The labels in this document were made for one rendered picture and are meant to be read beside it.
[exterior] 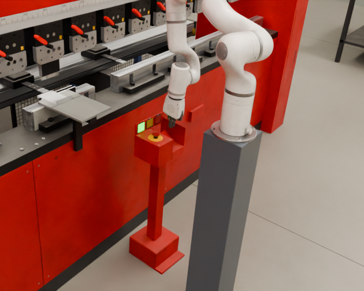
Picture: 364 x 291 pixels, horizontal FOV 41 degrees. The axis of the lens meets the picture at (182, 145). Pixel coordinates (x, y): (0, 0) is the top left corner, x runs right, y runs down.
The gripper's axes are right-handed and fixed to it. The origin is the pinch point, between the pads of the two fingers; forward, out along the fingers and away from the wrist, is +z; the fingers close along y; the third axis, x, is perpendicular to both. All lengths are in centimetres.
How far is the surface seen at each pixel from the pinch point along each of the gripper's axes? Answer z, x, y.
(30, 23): -49, -55, -35
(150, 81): -4.3, 18.5, -32.0
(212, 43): -6, 92, -43
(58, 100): -17, -49, -26
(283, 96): 54, 185, -22
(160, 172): 25.8, -6.4, 2.6
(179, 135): 7.9, 4.5, 2.6
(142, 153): 13.9, -15.1, -3.9
